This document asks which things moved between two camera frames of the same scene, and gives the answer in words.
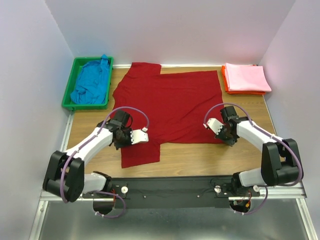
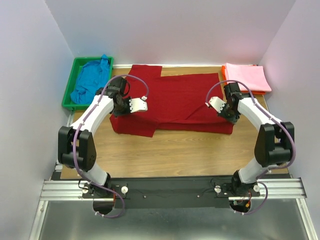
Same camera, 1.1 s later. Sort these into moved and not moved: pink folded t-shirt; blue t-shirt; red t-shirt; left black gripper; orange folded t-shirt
Moved: red t-shirt; left black gripper
Not moved: orange folded t-shirt; blue t-shirt; pink folded t-shirt
